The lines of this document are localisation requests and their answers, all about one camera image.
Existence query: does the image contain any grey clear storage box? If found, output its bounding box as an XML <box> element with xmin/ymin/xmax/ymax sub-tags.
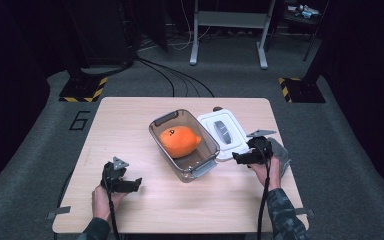
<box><xmin>148</xmin><ymin>108</ymin><xmax>221</xmax><ymax>184</ymax></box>

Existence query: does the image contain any black stand post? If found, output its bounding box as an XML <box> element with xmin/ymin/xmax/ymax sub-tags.
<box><xmin>303</xmin><ymin>0</ymin><xmax>331</xmax><ymax>88</ymax></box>
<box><xmin>63</xmin><ymin>0</ymin><xmax>92</xmax><ymax>85</ymax></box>

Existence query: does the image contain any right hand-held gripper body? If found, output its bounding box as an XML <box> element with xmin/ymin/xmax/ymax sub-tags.
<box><xmin>246</xmin><ymin>129</ymin><xmax>277</xmax><ymax>164</ymax></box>

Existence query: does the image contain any white box lid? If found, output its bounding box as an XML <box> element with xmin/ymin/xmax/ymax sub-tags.
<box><xmin>196</xmin><ymin>107</ymin><xmax>253</xmax><ymax>162</ymax></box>

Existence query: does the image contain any left hand-held gripper black cable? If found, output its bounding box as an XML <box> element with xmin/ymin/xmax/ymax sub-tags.
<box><xmin>103</xmin><ymin>166</ymin><xmax>122</xmax><ymax>240</ymax></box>

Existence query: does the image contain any dark curtain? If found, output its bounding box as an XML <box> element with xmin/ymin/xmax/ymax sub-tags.
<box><xmin>323</xmin><ymin>0</ymin><xmax>384</xmax><ymax>218</ymax></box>
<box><xmin>0</xmin><ymin>0</ymin><xmax>53</xmax><ymax>198</ymax></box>

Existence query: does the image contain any black tape floor marking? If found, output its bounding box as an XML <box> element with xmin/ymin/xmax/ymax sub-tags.
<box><xmin>69</xmin><ymin>110</ymin><xmax>91</xmax><ymax>131</ymax></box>

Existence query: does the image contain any white metal desk frame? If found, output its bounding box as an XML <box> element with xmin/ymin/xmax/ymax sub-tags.
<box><xmin>189</xmin><ymin>0</ymin><xmax>277</xmax><ymax>70</ymax></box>

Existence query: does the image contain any person's right hand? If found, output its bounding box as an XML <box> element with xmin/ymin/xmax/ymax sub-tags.
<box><xmin>249</xmin><ymin>156</ymin><xmax>282</xmax><ymax>192</ymax></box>

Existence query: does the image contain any black floor cable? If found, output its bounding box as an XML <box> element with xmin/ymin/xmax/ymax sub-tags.
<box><xmin>139</xmin><ymin>57</ymin><xmax>202</xmax><ymax>98</ymax></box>
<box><xmin>139</xmin><ymin>57</ymin><xmax>215</xmax><ymax>98</ymax></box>
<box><xmin>136</xmin><ymin>57</ymin><xmax>176</xmax><ymax>98</ymax></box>

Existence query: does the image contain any black rack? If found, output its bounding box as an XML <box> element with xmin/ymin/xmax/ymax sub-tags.
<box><xmin>273</xmin><ymin>0</ymin><xmax>331</xmax><ymax>63</ymax></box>

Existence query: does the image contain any white cable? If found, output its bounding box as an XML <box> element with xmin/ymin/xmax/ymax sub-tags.
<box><xmin>166</xmin><ymin>0</ymin><xmax>213</xmax><ymax>52</ymax></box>

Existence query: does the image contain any black yellow striped base plate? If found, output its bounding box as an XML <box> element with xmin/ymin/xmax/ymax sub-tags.
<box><xmin>58</xmin><ymin>76</ymin><xmax>109</xmax><ymax>103</ymax></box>
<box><xmin>278</xmin><ymin>77</ymin><xmax>327</xmax><ymax>104</ymax></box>

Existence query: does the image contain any right hand-held gripper black cable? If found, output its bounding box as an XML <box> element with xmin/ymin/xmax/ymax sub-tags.
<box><xmin>255</xmin><ymin>143</ymin><xmax>274</xmax><ymax>240</ymax></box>

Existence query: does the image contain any grey cloth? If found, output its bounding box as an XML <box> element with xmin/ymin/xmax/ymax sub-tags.
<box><xmin>267</xmin><ymin>136</ymin><xmax>292</xmax><ymax>179</ymax></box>

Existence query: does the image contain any person's left hand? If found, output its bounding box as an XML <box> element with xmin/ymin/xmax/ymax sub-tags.
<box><xmin>91</xmin><ymin>184</ymin><xmax>128</xmax><ymax>222</ymax></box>

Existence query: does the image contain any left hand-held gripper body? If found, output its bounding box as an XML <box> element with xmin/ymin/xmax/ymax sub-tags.
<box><xmin>100</xmin><ymin>156</ymin><xmax>130</xmax><ymax>193</ymax></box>

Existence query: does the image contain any pile of small items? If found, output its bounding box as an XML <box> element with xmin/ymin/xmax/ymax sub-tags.
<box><xmin>286</xmin><ymin>3</ymin><xmax>321</xmax><ymax>20</ymax></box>

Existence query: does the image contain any black cabinet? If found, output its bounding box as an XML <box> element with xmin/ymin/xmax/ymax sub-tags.
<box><xmin>64</xmin><ymin>0</ymin><xmax>138</xmax><ymax>68</ymax></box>

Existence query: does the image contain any orange plush toy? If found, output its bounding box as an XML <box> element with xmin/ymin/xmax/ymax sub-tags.
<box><xmin>158</xmin><ymin>125</ymin><xmax>203</xmax><ymax>159</ymax></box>

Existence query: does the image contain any hand-held gripper black cable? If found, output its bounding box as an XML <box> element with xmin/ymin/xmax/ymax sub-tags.
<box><xmin>103</xmin><ymin>166</ymin><xmax>122</xmax><ymax>240</ymax></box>
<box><xmin>255</xmin><ymin>143</ymin><xmax>274</xmax><ymax>240</ymax></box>

